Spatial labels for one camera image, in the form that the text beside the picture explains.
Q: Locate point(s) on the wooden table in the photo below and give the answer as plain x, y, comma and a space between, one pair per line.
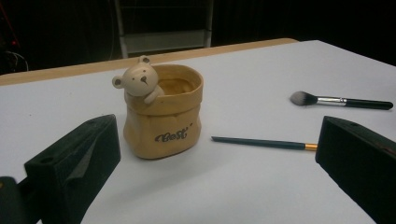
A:
62, 73

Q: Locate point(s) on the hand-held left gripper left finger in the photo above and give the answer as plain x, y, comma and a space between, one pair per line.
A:
71, 174

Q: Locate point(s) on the white table mat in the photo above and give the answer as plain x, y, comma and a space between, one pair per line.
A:
249, 186

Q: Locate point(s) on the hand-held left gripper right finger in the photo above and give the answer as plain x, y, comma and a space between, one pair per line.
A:
358, 168

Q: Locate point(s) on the thin gold-ferrule makeup brush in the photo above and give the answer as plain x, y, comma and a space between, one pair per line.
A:
264, 143

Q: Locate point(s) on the tan bear pen holder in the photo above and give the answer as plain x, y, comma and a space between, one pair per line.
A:
162, 124

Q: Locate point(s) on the white metal desk frame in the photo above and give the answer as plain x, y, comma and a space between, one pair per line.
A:
165, 42

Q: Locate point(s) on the large black makeup brush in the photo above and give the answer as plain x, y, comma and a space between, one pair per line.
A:
367, 104

